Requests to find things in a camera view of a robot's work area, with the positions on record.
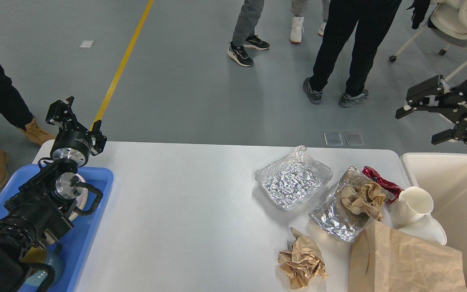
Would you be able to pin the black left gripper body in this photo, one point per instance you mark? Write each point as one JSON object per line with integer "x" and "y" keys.
{"x": 72, "y": 145}

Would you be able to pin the cream plastic bin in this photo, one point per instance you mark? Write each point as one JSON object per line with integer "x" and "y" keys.
{"x": 444, "y": 177}

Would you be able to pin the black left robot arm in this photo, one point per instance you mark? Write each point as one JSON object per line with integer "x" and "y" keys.
{"x": 38, "y": 215}

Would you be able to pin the black jacket on chair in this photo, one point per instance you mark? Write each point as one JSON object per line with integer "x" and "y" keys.
{"x": 420, "y": 11}

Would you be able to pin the aluminium foil tray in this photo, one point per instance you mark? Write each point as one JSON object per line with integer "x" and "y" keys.
{"x": 292, "y": 180}

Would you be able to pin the clear floor plate right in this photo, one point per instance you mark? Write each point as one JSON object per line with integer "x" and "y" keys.
{"x": 354, "y": 138}

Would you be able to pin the person in white sneakers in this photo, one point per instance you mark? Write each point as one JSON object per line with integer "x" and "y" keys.
{"x": 298, "y": 8}

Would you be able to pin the brown paper bag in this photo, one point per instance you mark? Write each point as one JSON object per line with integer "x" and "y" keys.
{"x": 387, "y": 260}

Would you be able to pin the pink plate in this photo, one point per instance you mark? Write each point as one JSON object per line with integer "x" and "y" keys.
{"x": 80, "y": 197}

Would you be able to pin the clear floor plate left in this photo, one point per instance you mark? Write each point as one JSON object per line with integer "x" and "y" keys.
{"x": 333, "y": 139}

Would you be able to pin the clear floor plate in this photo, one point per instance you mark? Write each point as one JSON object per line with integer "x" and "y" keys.
{"x": 354, "y": 138}
{"x": 333, "y": 139}

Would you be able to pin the yellow plate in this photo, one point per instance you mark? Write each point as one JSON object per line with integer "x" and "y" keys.
{"x": 35, "y": 256}

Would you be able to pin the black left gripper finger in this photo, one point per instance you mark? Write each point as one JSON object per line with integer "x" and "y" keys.
{"x": 98, "y": 139}
{"x": 60, "y": 114}

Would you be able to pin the crumpled brown paper ball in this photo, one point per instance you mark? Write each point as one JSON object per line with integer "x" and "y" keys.
{"x": 302, "y": 261}

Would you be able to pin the teal HOME mug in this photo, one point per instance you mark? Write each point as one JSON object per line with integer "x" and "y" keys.
{"x": 39, "y": 275}

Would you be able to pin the person in black sneakers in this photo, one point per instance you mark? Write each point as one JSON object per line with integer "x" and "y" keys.
{"x": 244, "y": 33}

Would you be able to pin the white paper bowl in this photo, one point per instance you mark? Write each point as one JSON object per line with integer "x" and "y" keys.
{"x": 426, "y": 228}

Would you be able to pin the red small object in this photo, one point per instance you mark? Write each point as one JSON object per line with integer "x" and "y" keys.
{"x": 391, "y": 187}

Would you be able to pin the white office chair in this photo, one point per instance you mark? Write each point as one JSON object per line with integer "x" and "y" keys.
{"x": 448, "y": 21}

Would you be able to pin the white paper cup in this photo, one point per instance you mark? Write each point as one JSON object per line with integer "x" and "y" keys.
{"x": 412, "y": 204}

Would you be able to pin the foil bag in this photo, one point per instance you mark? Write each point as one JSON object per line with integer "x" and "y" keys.
{"x": 334, "y": 218}

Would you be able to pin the blue plastic tray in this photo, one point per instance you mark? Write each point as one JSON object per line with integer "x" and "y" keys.
{"x": 77, "y": 243}

